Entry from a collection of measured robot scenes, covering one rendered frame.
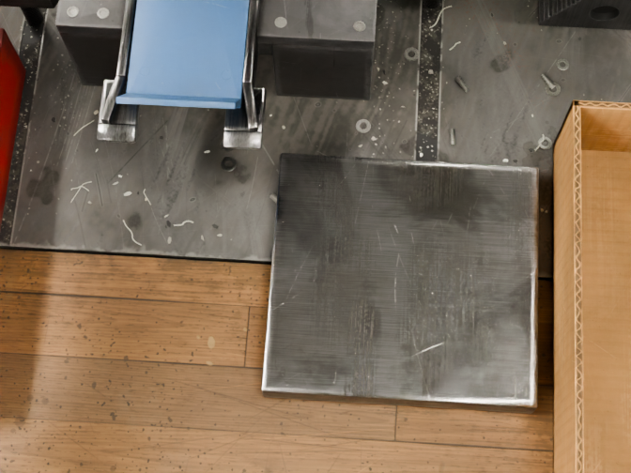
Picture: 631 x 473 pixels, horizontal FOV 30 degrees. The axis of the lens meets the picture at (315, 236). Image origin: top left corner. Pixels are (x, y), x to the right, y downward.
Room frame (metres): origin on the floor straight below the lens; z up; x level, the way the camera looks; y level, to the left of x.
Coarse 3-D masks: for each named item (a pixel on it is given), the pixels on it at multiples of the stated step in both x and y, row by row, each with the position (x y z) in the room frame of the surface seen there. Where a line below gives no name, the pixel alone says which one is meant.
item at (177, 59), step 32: (160, 0) 0.38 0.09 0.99; (192, 0) 0.38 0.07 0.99; (224, 0) 0.38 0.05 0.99; (160, 32) 0.36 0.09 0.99; (192, 32) 0.36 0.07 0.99; (224, 32) 0.36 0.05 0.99; (160, 64) 0.34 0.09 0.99; (192, 64) 0.34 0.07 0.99; (224, 64) 0.34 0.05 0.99; (128, 96) 0.31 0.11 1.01; (160, 96) 0.31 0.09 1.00; (192, 96) 0.32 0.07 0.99; (224, 96) 0.32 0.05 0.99
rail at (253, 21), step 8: (256, 0) 0.38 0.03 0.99; (256, 8) 0.37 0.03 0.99; (256, 16) 0.37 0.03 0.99; (248, 24) 0.36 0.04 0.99; (256, 24) 0.36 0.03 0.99; (248, 32) 0.36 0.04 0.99; (256, 32) 0.36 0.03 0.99; (248, 40) 0.35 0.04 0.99; (248, 48) 0.35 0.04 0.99; (256, 48) 0.35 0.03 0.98; (248, 56) 0.34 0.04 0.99; (256, 56) 0.35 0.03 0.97; (248, 64) 0.34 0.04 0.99; (256, 64) 0.35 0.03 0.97; (248, 72) 0.33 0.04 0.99; (248, 80) 0.32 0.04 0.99
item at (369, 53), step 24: (72, 48) 0.37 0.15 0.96; (96, 48) 0.37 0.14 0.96; (264, 48) 0.36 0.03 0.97; (288, 48) 0.36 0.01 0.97; (312, 48) 0.35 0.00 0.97; (336, 48) 0.35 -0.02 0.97; (96, 72) 0.37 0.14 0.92; (288, 72) 0.36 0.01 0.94; (312, 72) 0.35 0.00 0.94; (336, 72) 0.35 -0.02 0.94; (360, 72) 0.35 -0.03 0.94; (312, 96) 0.35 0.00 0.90; (336, 96) 0.35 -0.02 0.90; (360, 96) 0.35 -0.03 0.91
